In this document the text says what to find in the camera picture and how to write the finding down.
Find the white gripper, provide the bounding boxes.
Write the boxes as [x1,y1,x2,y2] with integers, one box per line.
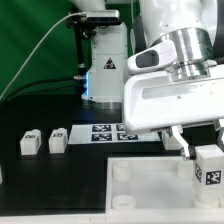
[122,64,224,161]

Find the white square tabletop tray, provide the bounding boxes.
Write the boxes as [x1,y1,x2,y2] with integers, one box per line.
[106,157,224,224]

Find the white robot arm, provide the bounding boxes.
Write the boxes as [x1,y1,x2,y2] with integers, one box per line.
[71,0,224,160]

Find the white sheet with markers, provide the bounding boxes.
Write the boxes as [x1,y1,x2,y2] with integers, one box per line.
[69,123,160,144]

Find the white block left edge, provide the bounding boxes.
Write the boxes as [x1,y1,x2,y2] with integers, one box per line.
[0,166,3,185]

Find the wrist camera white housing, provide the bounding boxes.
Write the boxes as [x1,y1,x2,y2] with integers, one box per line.
[126,40,177,75]

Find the black cables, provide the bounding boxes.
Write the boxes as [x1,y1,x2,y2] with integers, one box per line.
[3,75,88,103]

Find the black camera on stand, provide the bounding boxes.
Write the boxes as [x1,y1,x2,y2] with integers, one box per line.
[66,10,121,68]

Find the grey camera cable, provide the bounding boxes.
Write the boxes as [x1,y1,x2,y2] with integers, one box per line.
[0,12,88,101]

